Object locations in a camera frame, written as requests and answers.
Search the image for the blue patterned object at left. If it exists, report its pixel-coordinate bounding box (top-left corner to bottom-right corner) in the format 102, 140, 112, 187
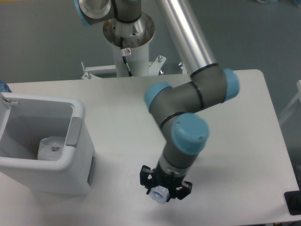
0, 80, 12, 93

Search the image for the crushed clear plastic bottle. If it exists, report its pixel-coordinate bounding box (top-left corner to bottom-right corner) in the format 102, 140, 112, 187
149, 186, 169, 204

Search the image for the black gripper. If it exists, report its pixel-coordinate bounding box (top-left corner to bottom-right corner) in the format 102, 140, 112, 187
139, 163, 193, 201

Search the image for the white trash can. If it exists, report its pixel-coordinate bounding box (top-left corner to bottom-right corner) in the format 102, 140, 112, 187
0, 92, 95, 195

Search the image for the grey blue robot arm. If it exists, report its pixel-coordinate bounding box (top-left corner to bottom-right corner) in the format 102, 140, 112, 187
74, 0, 240, 204

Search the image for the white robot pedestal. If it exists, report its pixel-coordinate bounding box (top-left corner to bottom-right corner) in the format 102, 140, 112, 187
80, 12, 191, 80

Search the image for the white frame at right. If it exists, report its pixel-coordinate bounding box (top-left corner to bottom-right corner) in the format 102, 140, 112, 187
278, 80, 301, 126

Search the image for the white wrapper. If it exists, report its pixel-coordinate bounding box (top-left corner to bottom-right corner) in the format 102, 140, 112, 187
37, 136, 65, 161

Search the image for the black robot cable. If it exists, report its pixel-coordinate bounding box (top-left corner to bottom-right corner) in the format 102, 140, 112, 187
119, 36, 134, 78

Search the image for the black device at table edge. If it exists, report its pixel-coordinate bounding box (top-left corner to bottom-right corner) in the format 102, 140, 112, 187
284, 190, 301, 216

